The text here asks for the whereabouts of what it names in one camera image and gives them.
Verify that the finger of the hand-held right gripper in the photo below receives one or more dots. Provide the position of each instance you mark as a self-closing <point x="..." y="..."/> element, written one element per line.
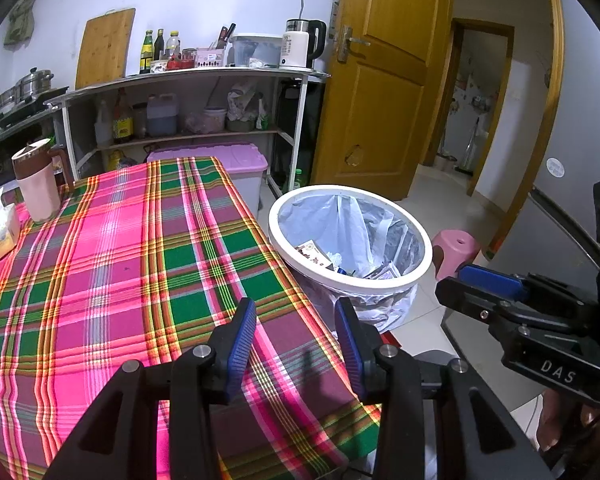
<point x="472" y="302"/>
<point x="490" y="280"/>

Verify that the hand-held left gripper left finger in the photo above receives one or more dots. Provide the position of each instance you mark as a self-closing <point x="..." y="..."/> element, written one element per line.
<point x="242" y="342"/>

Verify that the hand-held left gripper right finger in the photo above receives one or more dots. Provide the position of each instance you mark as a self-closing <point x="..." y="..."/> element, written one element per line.
<point x="350" y="347"/>

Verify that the white round trash bin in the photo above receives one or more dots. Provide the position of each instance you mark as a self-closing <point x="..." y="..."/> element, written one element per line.
<point x="360" y="282"/>

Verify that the translucent plastic bin liner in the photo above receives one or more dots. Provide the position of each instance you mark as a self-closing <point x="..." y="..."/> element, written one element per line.
<point x="360" y="225"/>

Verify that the person's right hand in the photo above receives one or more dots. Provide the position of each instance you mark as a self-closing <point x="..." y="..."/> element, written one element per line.
<point x="550" y="425"/>

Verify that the pink plastic stool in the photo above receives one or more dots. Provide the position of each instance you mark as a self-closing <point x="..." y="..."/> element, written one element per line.
<point x="455" y="247"/>

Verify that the pink green plaid tablecloth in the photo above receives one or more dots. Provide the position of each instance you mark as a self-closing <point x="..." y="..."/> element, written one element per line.
<point x="130" y="260"/>

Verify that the small green bottle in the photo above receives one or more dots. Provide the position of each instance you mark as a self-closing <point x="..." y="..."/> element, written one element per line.
<point x="297" y="180"/>

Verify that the purple lidded storage box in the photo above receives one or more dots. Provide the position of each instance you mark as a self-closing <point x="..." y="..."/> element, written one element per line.
<point x="215" y="157"/>

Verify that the yellow bag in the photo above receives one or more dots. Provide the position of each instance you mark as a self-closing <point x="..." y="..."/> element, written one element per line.
<point x="120" y="160"/>

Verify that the wooden door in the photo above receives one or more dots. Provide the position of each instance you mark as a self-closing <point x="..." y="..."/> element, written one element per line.
<point x="380" y="85"/>

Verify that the small pink bucket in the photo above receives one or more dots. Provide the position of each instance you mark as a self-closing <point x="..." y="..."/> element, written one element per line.
<point x="215" y="120"/>

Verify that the crumpled plastic bags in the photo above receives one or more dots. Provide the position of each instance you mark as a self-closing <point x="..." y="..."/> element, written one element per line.
<point x="247" y="105"/>

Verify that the grey plastic jug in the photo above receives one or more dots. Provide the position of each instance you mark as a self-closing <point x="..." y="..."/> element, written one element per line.
<point x="162" y="117"/>

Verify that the dark jar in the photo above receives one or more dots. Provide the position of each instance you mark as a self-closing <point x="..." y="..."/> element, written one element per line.
<point x="139" y="121"/>

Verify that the yellow label oil bottle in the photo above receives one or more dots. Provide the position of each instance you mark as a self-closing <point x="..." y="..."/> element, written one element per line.
<point x="123" y="122"/>

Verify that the pink brown pitcher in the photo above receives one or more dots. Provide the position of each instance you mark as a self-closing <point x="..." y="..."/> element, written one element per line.
<point x="37" y="190"/>

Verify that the white plastic bottle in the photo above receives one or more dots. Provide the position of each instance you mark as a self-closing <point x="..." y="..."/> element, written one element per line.
<point x="103" y="127"/>

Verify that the steel shelf unit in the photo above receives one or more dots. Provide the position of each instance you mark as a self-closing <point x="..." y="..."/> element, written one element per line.
<point x="180" y="77"/>

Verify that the small red container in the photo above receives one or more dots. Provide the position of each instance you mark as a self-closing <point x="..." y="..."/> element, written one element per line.
<point x="180" y="64"/>

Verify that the pink utensil holder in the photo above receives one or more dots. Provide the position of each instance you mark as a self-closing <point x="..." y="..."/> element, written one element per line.
<point x="211" y="58"/>

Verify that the clear plastic storage container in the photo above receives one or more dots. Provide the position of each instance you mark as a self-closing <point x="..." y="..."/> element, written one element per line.
<point x="255" y="52"/>

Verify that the white electric kettle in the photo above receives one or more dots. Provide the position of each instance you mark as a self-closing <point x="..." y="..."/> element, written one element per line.
<point x="297" y="47"/>

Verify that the green glass bottle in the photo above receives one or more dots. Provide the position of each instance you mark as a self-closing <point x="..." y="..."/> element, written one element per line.
<point x="146" y="55"/>

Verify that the clear plastic bottle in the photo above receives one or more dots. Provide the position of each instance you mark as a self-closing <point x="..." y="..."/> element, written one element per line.
<point x="174" y="46"/>

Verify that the dark sauce bottle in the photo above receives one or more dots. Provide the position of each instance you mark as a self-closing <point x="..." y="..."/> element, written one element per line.
<point x="160" y="45"/>

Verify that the low steel counter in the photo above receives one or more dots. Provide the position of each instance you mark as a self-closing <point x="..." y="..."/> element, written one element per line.
<point x="10" y="132"/>

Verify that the black induction cooker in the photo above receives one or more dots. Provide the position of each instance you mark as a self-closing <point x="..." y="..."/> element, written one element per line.
<point x="30" y="107"/>

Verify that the wooden cutting board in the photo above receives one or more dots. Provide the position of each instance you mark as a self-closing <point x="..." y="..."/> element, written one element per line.
<point x="105" y="47"/>

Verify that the steel steamer pot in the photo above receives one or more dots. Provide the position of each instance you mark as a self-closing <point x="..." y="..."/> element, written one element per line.
<point x="35" y="82"/>

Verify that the steel pan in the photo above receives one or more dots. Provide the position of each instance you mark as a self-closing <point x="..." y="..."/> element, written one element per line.
<point x="5" y="100"/>

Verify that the hanging green cloth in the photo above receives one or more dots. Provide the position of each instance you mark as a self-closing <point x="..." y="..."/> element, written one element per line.
<point x="21" y="20"/>

